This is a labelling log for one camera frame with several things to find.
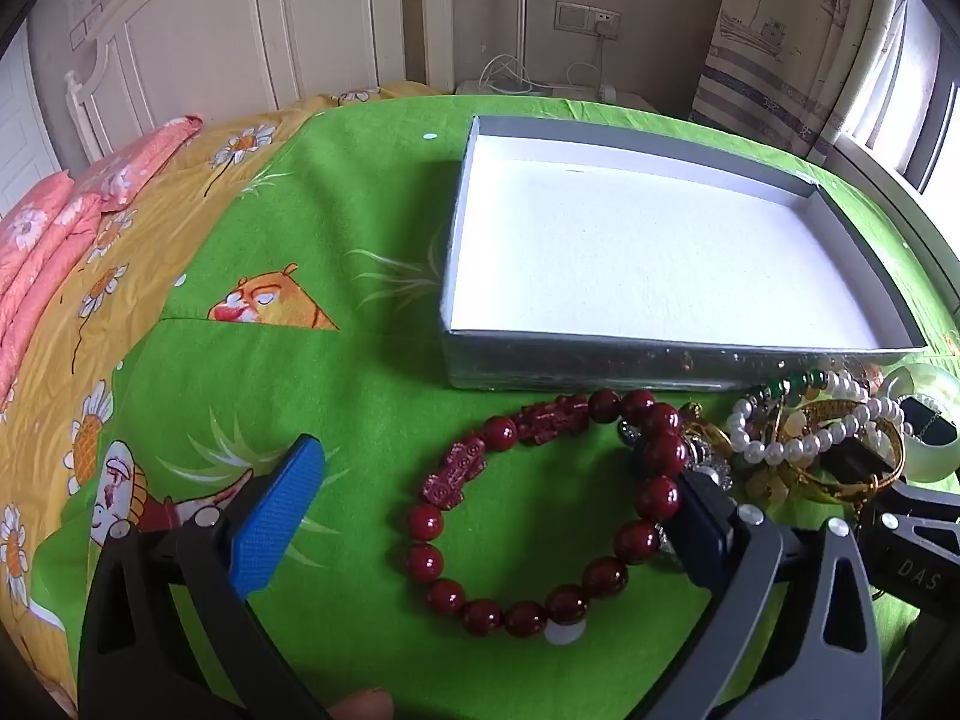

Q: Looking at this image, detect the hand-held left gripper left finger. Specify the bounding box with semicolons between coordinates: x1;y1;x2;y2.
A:
79;433;331;720

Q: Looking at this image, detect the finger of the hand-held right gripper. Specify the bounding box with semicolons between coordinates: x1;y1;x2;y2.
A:
874;480;960;526
861;511;960;617

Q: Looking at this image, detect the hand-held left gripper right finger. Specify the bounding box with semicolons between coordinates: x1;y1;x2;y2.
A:
645;469;884;720

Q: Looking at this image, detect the gold bangle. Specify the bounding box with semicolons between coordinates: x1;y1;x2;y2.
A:
795;401;908;503

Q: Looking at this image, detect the silver pearl brooch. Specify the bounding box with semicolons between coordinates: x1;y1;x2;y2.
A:
619;420;734;488

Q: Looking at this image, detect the white pearl bracelet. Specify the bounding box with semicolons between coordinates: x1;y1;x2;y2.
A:
729;371;912;466

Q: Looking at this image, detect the pale green jade bangle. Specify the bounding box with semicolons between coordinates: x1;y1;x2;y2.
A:
877;364;960;482

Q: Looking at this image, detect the dark red bead bracelet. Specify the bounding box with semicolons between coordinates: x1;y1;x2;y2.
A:
403;388;691;638

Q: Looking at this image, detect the grey cardboard box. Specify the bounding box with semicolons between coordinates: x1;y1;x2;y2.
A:
439;115;931;395

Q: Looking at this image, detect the person's left hand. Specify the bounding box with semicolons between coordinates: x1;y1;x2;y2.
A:
330;687;395;720

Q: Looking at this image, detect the green cartoon blanket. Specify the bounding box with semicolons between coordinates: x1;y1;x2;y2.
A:
30;94;960;720

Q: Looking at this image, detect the window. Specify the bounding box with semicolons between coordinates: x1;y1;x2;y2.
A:
825;0;960;256

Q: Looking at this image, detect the white door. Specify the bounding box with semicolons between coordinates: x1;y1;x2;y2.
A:
0;37;62;220

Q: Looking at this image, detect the white nightstand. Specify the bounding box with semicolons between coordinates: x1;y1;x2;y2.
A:
456;79;661;115

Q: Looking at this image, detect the white wooden headboard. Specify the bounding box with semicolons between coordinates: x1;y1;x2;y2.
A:
64;0;455;158

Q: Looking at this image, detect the printed beige curtain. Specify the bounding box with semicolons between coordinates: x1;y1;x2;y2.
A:
688;0;912;166

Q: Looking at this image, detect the multicolour stone bead bracelet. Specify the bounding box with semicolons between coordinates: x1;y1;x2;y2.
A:
739;405;815;503

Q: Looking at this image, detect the green bead bracelet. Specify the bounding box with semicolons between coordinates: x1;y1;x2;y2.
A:
750;369;830;406

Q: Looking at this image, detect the white cable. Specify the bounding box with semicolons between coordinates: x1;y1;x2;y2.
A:
480;36;610;92

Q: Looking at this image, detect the wall socket panel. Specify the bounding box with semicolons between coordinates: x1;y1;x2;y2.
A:
555;1;622;40

